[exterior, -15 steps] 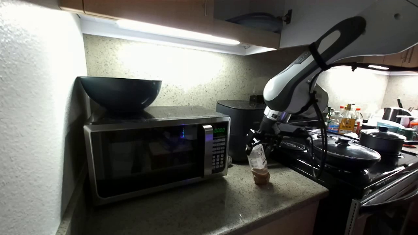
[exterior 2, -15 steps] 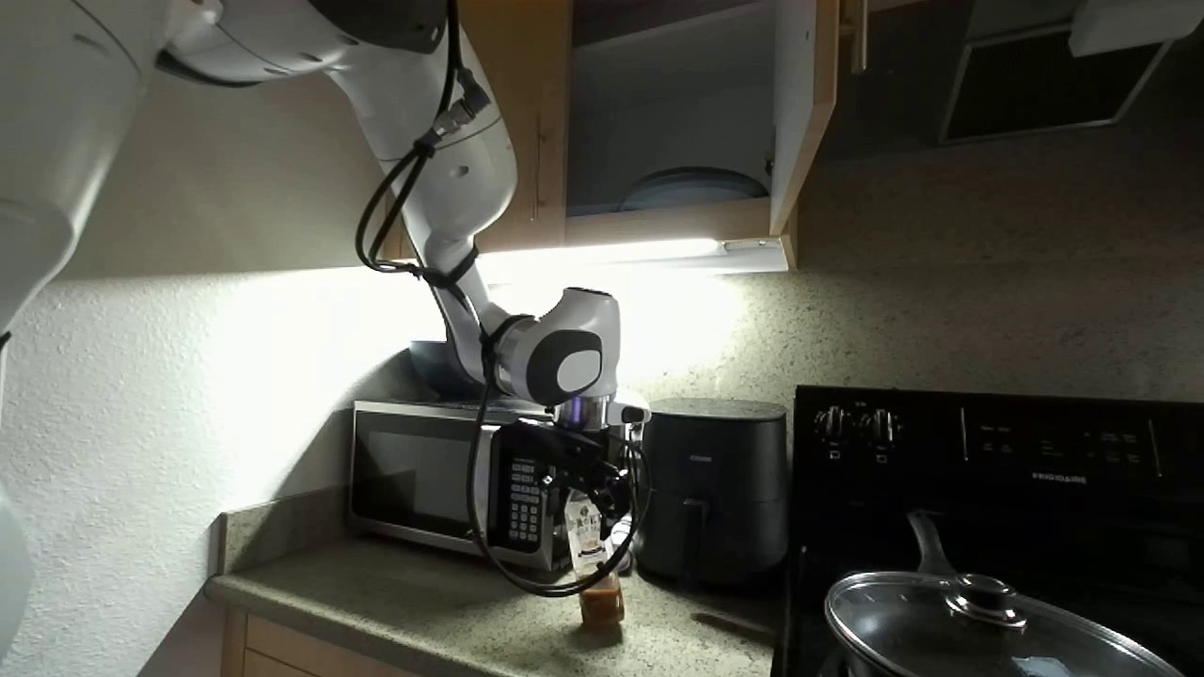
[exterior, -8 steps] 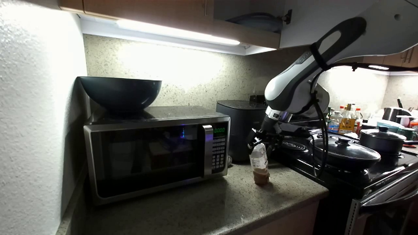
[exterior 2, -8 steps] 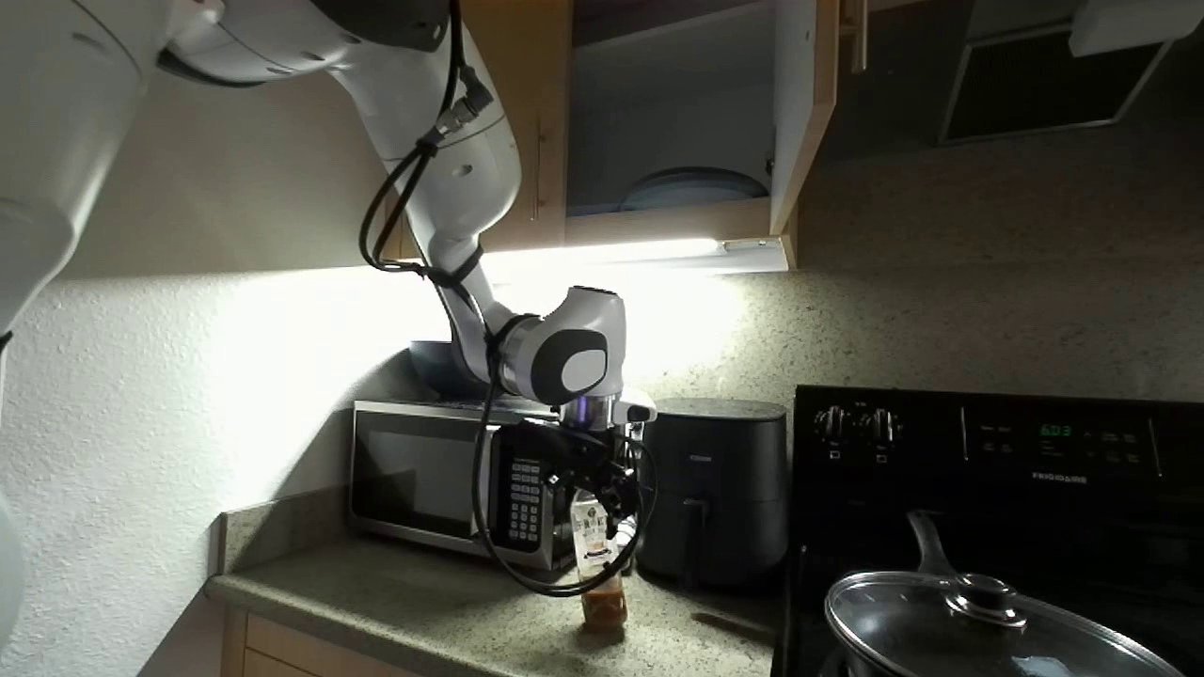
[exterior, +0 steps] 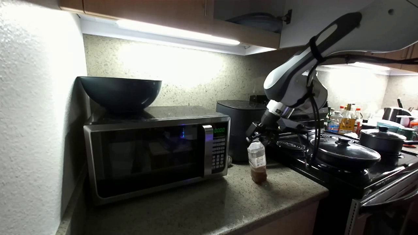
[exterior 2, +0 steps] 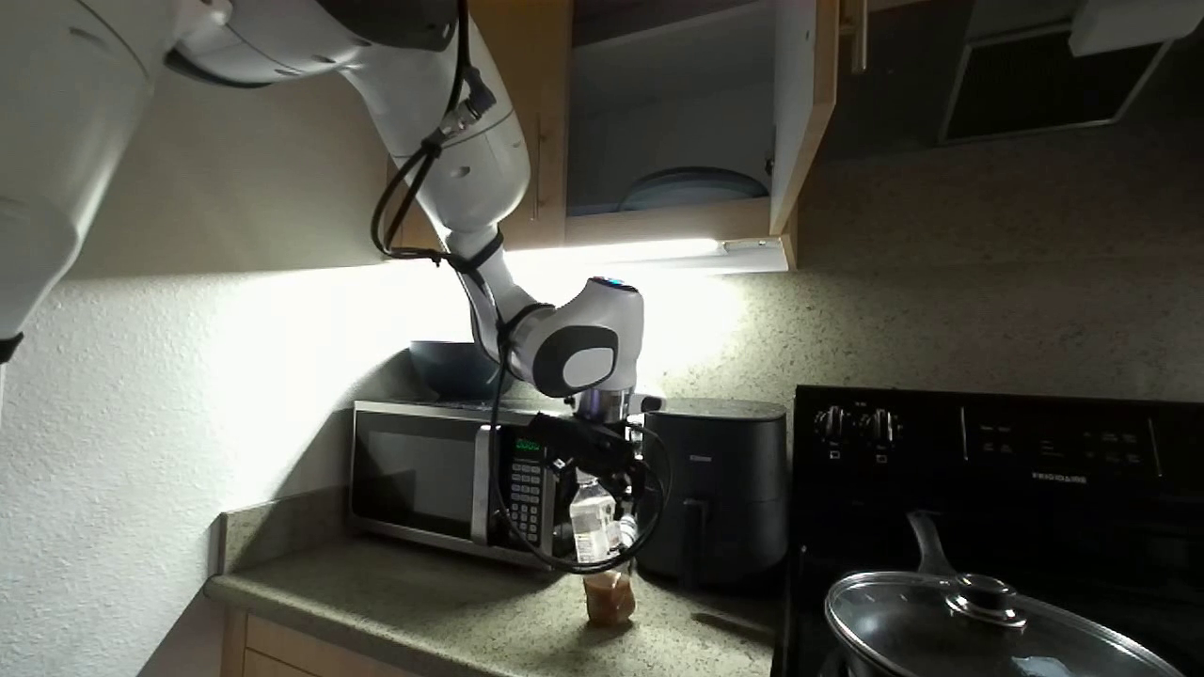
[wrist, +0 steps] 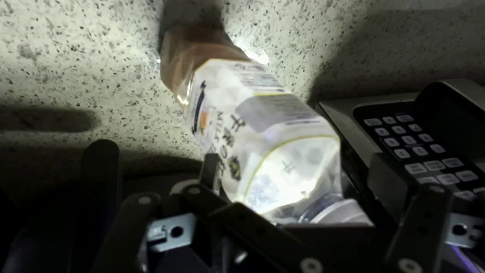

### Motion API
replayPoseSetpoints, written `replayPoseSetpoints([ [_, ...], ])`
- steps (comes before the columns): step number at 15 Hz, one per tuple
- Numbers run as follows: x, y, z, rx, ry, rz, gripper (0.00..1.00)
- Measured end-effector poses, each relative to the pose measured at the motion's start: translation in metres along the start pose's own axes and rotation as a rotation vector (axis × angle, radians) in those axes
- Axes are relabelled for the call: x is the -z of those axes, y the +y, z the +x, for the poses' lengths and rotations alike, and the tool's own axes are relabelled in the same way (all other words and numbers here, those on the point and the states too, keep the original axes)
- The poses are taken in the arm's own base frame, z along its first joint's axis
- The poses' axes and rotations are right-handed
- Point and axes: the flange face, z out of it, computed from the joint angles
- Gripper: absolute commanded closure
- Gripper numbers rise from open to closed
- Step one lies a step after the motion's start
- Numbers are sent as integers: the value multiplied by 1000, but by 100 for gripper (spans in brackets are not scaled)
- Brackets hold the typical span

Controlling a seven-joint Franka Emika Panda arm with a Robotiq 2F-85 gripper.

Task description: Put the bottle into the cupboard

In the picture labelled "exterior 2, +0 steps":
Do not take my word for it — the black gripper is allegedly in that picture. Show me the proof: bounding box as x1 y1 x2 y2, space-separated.
544 387 661 562

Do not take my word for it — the clear bottle with brown tea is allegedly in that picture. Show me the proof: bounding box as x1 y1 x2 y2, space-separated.
566 465 642 630

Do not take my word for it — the dark plate inside cupboard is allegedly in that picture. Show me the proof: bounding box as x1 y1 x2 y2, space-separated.
620 162 775 215

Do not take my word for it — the black air fryer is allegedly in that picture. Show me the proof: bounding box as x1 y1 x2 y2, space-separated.
632 393 794 594

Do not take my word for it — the stainless steel microwave oven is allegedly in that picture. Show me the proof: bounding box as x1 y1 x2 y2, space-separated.
345 393 632 580

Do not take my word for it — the dark blue bowl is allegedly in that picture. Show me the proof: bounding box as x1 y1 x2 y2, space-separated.
408 334 508 404

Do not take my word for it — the under-cabinet light strip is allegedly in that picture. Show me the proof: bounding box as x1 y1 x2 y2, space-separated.
499 234 797 289

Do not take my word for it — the black frying pan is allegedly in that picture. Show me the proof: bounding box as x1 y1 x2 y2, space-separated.
820 503 1188 677

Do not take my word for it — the wooden base cabinet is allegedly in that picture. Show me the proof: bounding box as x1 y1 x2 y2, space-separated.
213 604 424 677

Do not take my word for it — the black kitchen stove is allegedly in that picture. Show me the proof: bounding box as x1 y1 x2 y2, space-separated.
775 384 1204 677

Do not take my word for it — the glass pan lid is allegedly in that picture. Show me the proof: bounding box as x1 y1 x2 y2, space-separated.
823 566 1188 677

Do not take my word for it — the dark range hood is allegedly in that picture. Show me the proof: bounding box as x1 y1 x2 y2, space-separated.
823 0 1204 164

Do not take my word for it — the white overhead box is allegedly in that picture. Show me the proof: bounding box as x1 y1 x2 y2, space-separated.
1066 0 1204 63

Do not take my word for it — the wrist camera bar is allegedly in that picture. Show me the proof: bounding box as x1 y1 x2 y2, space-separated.
499 412 576 463

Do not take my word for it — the wooden wall cupboard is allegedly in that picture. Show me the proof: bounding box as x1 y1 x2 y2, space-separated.
463 0 808 255

